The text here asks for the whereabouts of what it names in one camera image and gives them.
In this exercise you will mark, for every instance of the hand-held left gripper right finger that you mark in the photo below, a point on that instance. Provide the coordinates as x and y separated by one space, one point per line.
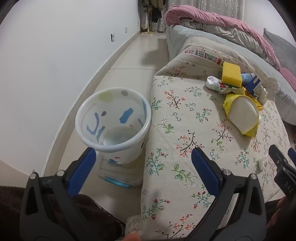
204 171

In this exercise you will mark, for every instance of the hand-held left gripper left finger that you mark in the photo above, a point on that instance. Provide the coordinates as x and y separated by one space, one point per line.
84 169

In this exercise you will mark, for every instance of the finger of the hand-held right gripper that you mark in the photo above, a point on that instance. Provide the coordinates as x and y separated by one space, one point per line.
292 154
283 171

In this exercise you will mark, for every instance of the white bin with coloured spots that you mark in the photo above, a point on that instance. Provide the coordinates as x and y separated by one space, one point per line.
111 111

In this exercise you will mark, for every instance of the white tissue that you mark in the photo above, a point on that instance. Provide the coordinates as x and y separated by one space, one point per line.
269 85

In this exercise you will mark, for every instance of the yellow packet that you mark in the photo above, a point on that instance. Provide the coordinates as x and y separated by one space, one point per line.
229 102

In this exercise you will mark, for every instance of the blue carton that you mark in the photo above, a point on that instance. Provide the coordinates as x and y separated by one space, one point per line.
253 87

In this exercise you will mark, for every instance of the white bottle red label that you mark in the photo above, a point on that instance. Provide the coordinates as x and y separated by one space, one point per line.
214 83

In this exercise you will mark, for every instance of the yellow sponge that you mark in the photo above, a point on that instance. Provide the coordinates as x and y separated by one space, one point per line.
231 74

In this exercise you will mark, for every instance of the person's right hand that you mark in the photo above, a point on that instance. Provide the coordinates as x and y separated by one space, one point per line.
277 208

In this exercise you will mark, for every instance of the person's left hand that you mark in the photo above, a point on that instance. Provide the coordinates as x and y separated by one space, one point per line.
132 237

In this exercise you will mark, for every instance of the clear plastic box blue trim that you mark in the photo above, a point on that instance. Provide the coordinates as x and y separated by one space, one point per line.
120 175

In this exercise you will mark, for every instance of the floral beige bed cover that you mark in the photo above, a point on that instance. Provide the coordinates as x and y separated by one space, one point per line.
185 111

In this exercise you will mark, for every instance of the pink pillow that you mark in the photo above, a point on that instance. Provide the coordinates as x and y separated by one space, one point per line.
289 76

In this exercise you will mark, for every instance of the dark brown clothing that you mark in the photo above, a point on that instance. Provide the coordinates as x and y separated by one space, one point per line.
11 204

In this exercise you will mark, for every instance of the grey pillow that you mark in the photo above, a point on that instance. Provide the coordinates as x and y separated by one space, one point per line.
282 46

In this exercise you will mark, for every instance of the grey bed sheet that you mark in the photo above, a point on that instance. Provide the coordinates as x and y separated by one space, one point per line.
180 34

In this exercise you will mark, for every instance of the pink and grey quilt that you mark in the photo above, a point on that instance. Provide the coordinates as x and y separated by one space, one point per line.
196 14

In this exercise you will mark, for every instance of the wooden rack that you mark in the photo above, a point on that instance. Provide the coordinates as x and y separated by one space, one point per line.
150 23

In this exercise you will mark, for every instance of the white plastic bag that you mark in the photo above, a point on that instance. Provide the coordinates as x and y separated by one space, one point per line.
145 20

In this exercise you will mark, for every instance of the white dotted curtain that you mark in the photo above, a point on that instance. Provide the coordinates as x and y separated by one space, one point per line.
219 7

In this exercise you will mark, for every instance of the dark hanging clothes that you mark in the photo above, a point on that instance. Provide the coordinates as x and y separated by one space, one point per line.
155 4

